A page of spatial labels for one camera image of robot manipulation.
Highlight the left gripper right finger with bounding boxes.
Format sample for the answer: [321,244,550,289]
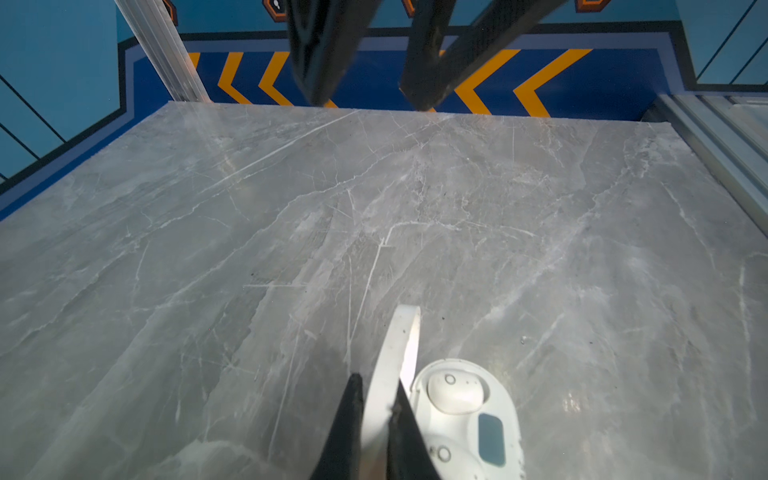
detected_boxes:
[386,383,441,480]

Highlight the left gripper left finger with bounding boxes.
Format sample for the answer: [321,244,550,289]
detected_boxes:
[310,373,364,480]

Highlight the white charging case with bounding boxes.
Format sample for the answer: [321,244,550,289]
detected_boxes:
[360,305,526,479]

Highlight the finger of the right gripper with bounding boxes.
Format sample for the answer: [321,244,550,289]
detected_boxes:
[286,0,380,106]
[400,0,563,111]

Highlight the aluminium front rail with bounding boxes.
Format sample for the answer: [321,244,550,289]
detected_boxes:
[643,95,767,232]

